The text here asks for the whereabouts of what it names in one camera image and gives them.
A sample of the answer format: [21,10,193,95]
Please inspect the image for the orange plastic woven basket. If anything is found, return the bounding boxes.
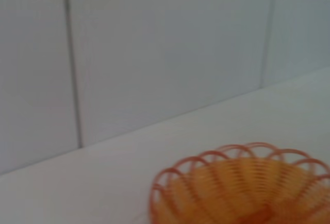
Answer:
[148,142,330,224]

